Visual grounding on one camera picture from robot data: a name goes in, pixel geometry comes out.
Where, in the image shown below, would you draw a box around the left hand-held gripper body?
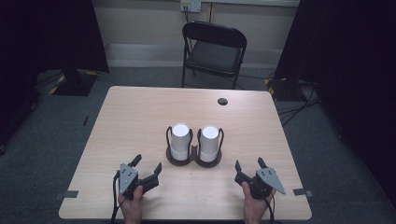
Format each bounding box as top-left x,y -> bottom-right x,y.
116,162 -> 161,201

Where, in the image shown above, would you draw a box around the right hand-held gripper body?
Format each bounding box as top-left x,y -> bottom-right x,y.
234,167 -> 287,201

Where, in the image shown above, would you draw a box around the black double cup holder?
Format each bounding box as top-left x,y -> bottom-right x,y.
164,125 -> 225,169

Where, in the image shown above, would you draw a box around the person's right hand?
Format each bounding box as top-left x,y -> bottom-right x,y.
242,182 -> 277,220

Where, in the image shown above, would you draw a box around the person's left hand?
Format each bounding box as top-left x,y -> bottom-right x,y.
117,185 -> 145,219

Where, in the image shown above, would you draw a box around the grey tape strip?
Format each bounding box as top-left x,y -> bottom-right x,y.
292,188 -> 314,199
53,189 -> 79,201

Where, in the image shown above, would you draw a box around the black stand base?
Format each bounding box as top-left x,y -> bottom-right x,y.
264,76 -> 301,103
49,68 -> 101,97

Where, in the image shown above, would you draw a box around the black folding chair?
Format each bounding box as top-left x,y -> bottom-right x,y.
181,21 -> 248,91

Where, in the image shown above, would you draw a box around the black curtain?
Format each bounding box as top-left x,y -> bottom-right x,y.
274,0 -> 396,208
0,0 -> 110,147

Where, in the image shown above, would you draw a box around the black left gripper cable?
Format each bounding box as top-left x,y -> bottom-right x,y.
110,170 -> 123,224

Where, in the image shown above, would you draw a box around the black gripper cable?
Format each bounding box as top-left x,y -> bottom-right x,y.
110,170 -> 123,224
264,194 -> 276,224

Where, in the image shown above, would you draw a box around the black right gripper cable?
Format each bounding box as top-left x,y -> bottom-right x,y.
264,194 -> 276,224

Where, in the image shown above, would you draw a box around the black floor cables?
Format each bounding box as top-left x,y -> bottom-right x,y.
33,70 -> 64,91
276,79 -> 321,127

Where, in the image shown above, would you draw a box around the white wall socket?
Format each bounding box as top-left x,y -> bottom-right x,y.
180,0 -> 203,13

